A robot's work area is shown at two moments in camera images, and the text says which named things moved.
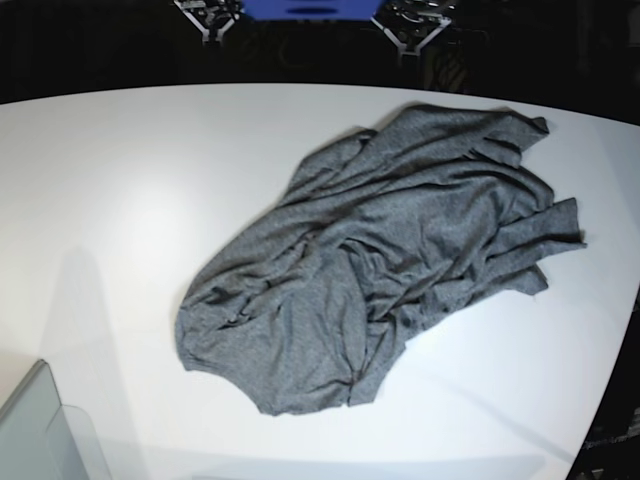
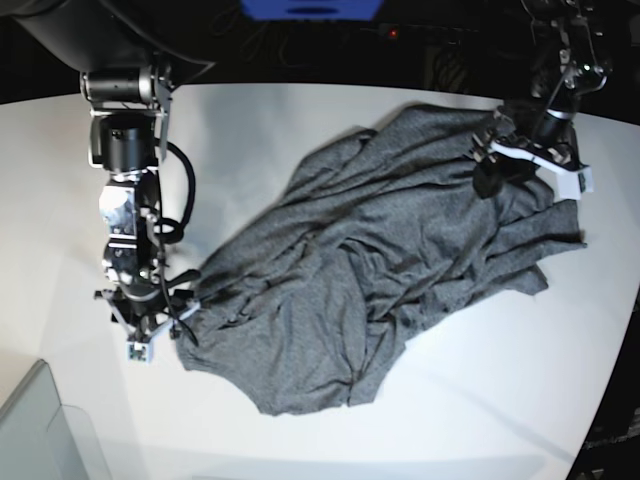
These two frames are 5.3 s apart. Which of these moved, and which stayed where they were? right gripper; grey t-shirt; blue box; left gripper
Moved: right gripper; left gripper
Stayed: grey t-shirt; blue box
